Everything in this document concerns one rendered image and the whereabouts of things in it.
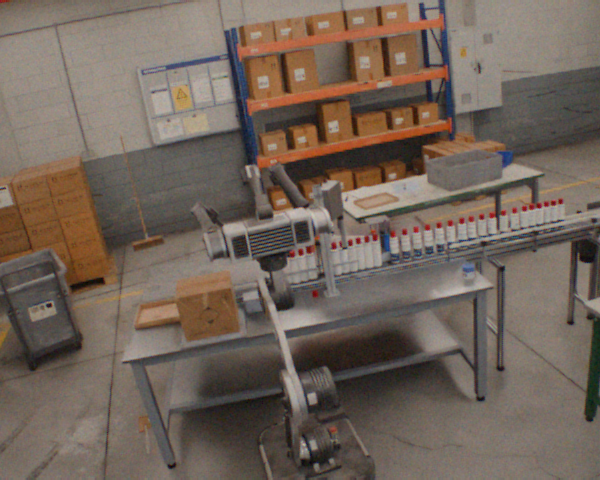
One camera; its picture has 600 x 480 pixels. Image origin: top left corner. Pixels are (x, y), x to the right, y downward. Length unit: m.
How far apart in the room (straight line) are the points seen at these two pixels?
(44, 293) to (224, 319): 2.26
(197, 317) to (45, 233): 3.53
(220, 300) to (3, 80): 5.29
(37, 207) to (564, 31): 8.06
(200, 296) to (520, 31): 7.32
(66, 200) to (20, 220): 0.53
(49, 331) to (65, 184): 1.77
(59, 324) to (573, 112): 8.35
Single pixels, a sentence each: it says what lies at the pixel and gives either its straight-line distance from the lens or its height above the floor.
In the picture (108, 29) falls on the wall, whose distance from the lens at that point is 7.36.
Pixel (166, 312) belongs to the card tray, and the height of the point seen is 0.83.
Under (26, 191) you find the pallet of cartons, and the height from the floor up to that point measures 1.26.
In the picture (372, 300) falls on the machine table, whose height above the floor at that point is 0.83.
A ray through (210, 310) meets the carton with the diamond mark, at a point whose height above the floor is 1.01.
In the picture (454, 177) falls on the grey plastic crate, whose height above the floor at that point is 0.92.
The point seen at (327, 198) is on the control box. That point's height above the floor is 1.42.
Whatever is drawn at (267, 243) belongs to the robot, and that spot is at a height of 1.43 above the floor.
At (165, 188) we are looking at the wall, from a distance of 7.53.
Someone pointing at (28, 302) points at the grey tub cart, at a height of 0.63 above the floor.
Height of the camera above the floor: 2.31
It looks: 21 degrees down
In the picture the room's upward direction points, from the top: 9 degrees counter-clockwise
